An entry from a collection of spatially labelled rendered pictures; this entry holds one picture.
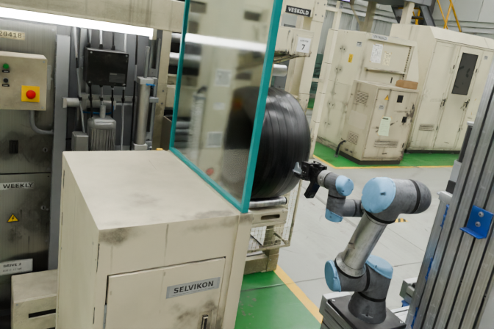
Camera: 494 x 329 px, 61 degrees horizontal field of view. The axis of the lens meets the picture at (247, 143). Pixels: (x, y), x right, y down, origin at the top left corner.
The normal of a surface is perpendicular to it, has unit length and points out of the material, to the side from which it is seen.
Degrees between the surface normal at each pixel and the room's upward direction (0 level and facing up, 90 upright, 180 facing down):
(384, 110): 90
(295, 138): 70
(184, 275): 90
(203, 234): 90
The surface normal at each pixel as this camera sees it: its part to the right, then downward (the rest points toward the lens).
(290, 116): 0.47, -0.43
